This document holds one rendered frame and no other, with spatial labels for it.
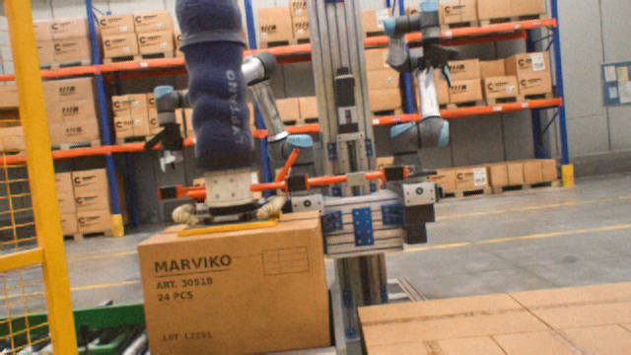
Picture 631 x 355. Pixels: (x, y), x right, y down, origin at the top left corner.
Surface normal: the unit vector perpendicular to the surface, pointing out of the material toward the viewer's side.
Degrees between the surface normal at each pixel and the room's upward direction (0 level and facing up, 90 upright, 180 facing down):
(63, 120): 90
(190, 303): 90
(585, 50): 90
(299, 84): 90
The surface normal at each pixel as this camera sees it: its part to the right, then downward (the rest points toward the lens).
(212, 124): -0.15, -0.21
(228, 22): 0.63, 0.17
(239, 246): -0.04, 0.06
